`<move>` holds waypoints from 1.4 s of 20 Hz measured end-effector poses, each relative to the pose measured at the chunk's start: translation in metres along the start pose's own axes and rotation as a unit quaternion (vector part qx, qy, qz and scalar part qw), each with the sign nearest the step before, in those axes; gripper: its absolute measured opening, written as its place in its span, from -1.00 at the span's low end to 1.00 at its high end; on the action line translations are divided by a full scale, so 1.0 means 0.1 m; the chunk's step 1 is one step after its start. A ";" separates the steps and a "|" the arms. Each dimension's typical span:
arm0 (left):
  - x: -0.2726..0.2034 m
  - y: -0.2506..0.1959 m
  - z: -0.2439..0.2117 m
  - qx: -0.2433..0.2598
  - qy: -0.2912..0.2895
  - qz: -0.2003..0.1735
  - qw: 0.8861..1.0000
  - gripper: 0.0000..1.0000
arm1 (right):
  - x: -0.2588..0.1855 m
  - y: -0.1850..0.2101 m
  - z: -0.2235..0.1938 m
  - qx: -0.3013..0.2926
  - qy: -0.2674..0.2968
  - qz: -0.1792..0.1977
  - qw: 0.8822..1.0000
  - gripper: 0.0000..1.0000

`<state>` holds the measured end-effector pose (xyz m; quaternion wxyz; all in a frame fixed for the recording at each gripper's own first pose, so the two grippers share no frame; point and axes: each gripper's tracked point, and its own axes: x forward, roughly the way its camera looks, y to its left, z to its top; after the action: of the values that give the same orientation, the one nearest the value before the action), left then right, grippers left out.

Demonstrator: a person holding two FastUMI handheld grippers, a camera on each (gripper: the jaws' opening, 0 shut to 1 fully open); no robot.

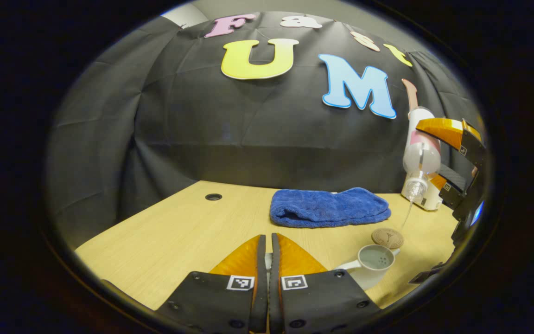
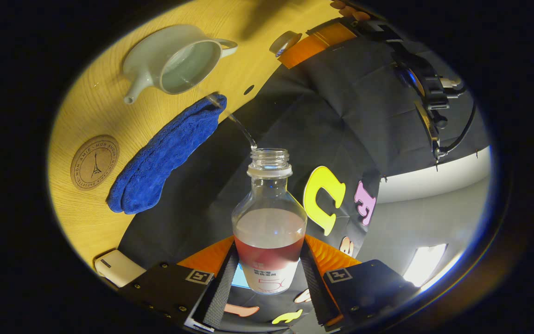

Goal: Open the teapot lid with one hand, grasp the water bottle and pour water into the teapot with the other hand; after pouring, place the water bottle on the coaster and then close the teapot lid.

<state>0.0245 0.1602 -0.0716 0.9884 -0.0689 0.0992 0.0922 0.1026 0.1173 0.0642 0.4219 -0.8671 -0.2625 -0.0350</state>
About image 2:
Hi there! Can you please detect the round wooden coaster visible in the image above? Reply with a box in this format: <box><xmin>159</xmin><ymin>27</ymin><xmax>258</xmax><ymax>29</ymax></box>
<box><xmin>70</xmin><ymin>135</ymin><xmax>121</xmax><ymax>192</ymax></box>

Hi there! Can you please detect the white toaster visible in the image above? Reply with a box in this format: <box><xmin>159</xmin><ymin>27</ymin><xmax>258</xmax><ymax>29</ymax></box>
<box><xmin>94</xmin><ymin>250</ymin><xmax>147</xmax><ymax>289</ymax></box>

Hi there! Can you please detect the white teacup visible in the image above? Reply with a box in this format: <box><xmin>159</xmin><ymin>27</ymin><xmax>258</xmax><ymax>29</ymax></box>
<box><xmin>123</xmin><ymin>24</ymin><xmax>239</xmax><ymax>105</ymax></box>

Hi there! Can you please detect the ceiling light panel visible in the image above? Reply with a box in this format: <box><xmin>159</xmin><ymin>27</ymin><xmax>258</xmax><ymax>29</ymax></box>
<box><xmin>403</xmin><ymin>243</ymin><xmax>449</xmax><ymax>288</ymax></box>

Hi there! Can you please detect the clear water bottle red label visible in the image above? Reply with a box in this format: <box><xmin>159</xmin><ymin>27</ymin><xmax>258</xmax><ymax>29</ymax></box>
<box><xmin>232</xmin><ymin>148</ymin><xmax>308</xmax><ymax>295</ymax></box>

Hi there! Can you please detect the black cable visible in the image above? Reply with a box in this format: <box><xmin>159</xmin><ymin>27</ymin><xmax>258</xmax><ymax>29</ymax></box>
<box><xmin>438</xmin><ymin>98</ymin><xmax>477</xmax><ymax>156</ymax></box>

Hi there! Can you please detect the blue towel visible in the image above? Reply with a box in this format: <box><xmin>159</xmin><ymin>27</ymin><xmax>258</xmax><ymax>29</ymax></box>
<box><xmin>107</xmin><ymin>93</ymin><xmax>228</xmax><ymax>215</ymax></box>

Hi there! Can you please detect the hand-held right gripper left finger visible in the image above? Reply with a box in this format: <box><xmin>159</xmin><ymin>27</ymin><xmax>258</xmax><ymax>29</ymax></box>
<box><xmin>119</xmin><ymin>236</ymin><xmax>240</xmax><ymax>333</ymax></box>

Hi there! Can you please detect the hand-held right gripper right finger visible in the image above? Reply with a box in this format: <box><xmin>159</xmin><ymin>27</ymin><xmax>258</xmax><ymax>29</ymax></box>
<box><xmin>299</xmin><ymin>234</ymin><xmax>420</xmax><ymax>331</ymax></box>

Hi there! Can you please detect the white teacup lid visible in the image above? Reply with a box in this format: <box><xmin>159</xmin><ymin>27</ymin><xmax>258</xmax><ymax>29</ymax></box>
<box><xmin>269</xmin><ymin>31</ymin><xmax>303</xmax><ymax>58</ymax></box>

